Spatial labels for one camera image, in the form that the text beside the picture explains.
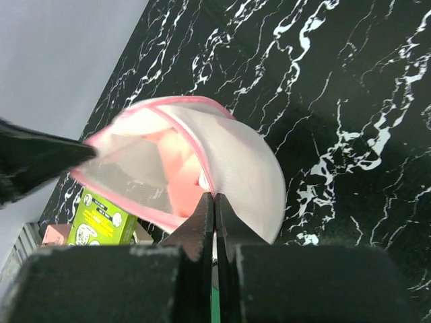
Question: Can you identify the green ring binder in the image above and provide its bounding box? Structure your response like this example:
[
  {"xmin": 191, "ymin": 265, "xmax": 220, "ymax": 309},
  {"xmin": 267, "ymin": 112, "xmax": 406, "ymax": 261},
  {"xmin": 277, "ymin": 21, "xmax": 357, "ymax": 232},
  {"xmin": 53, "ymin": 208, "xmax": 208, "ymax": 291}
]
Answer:
[{"xmin": 211, "ymin": 287, "xmax": 221, "ymax": 323}]

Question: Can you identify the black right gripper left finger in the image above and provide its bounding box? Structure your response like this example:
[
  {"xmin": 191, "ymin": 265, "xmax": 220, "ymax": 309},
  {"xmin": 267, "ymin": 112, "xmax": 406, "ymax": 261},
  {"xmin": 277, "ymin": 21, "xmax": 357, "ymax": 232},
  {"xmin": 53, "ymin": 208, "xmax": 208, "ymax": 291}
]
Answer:
[{"xmin": 1, "ymin": 193, "xmax": 214, "ymax": 322}]

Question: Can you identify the lime green book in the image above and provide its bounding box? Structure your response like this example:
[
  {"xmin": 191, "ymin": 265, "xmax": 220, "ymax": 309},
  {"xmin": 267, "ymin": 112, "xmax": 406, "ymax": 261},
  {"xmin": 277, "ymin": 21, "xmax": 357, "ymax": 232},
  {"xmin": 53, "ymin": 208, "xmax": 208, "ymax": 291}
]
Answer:
[{"xmin": 67, "ymin": 188, "xmax": 137, "ymax": 246}]

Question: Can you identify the white mesh laundry bag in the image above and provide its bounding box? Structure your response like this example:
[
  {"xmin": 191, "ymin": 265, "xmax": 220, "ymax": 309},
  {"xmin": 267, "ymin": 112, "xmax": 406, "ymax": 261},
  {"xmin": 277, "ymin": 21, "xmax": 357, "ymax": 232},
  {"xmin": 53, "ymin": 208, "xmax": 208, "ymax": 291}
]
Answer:
[{"xmin": 71, "ymin": 96, "xmax": 286, "ymax": 243}]

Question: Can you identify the pink small box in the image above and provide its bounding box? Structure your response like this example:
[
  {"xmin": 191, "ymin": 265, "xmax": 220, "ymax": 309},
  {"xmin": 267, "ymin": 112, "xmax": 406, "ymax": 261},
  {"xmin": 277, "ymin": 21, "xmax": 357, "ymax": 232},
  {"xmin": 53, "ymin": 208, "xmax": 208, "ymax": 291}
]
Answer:
[{"xmin": 41, "ymin": 224, "xmax": 72, "ymax": 246}]

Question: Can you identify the pink bra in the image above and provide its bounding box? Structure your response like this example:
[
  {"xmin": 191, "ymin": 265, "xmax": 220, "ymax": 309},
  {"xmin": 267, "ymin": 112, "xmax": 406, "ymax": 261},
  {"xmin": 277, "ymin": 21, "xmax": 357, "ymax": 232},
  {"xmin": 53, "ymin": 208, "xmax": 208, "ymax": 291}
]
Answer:
[{"xmin": 144, "ymin": 129, "xmax": 209, "ymax": 218}]

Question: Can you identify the black marble pattern mat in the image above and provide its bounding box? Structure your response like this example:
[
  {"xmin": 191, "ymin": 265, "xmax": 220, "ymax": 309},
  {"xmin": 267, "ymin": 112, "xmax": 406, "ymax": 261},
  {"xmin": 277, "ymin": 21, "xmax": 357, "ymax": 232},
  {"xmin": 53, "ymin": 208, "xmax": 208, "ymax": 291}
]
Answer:
[{"xmin": 38, "ymin": 0, "xmax": 431, "ymax": 303}]

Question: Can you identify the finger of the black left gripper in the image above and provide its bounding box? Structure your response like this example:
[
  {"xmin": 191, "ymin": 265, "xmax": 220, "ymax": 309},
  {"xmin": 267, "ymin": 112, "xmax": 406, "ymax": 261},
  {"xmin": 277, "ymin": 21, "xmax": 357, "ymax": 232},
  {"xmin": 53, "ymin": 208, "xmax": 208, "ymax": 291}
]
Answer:
[{"xmin": 1, "ymin": 119, "xmax": 97, "ymax": 207}]

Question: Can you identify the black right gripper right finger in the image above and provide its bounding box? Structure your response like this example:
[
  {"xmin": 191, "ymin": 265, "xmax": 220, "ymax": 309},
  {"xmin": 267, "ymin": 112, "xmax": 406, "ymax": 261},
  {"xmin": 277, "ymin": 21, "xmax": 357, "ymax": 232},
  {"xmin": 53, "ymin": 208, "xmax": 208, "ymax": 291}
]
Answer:
[{"xmin": 215, "ymin": 194, "xmax": 420, "ymax": 322}]

